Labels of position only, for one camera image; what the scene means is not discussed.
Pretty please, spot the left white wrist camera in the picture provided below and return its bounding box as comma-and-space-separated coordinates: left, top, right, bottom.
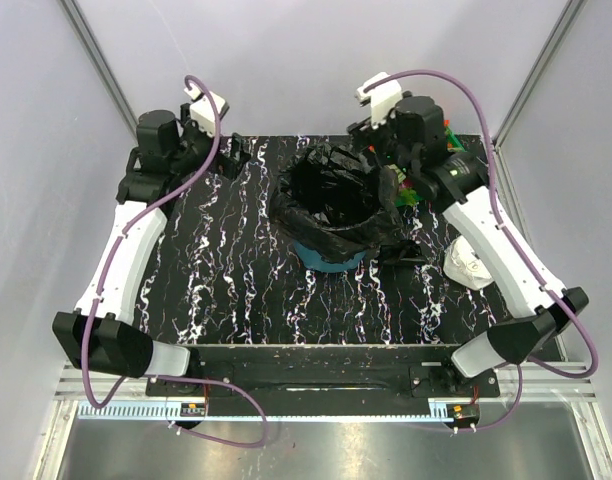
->
184, 85, 229, 137

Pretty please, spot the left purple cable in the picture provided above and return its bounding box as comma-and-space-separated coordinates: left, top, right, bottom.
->
79, 74, 270, 448

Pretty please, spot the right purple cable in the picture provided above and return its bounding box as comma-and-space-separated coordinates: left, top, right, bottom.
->
363, 68, 601, 434

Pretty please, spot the green plastic vegetable tray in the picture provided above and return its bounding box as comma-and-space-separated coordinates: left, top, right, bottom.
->
390, 120, 465, 208

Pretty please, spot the teal plastic trash bin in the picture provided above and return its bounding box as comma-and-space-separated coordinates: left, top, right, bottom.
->
293, 241, 366, 274

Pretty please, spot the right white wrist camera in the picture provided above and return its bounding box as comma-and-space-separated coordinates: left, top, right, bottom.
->
355, 72, 403, 130

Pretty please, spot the purple cable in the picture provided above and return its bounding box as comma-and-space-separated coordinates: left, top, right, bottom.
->
363, 68, 601, 434
79, 74, 270, 448

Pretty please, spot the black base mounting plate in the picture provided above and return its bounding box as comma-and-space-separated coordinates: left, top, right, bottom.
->
146, 345, 500, 421

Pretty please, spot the black trash bag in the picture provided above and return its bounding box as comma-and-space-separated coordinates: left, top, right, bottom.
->
268, 143, 404, 263

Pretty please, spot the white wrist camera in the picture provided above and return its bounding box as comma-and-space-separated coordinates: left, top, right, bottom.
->
184, 85, 229, 137
355, 72, 403, 130

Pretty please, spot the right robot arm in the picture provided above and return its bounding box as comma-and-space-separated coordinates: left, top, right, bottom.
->
348, 92, 589, 396

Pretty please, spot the small black bag roll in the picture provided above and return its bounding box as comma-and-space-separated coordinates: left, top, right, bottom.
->
377, 240, 427, 267

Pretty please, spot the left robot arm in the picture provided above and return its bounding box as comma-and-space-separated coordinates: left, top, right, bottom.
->
52, 97, 251, 395

